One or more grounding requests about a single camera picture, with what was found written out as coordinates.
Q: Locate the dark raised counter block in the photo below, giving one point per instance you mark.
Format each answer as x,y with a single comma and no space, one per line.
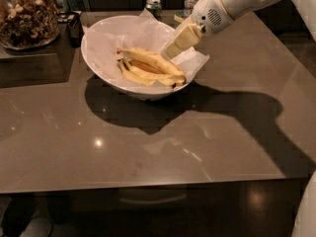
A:
48,64

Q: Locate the lower yellow banana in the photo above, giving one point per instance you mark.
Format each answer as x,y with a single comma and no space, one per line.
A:
145,78

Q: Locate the white paper bowl liner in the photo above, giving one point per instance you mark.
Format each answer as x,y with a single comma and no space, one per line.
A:
131,33

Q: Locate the small yellow-lidded container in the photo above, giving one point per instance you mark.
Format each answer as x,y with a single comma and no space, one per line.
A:
179,17

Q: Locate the glass jar of nuts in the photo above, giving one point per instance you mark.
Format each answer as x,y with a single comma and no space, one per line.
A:
27,24

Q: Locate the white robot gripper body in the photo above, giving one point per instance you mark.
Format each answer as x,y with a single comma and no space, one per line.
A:
208,14

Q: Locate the white ceramic bowl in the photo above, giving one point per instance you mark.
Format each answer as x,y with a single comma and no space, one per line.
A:
108,79

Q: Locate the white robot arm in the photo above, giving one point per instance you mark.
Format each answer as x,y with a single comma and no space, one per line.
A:
238,8

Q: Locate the middle brownish banana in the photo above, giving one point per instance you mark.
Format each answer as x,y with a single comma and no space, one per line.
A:
144,66

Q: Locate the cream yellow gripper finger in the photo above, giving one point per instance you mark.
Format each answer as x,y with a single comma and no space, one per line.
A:
186,35

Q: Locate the green soda can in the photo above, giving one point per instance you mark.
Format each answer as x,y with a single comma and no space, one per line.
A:
154,7

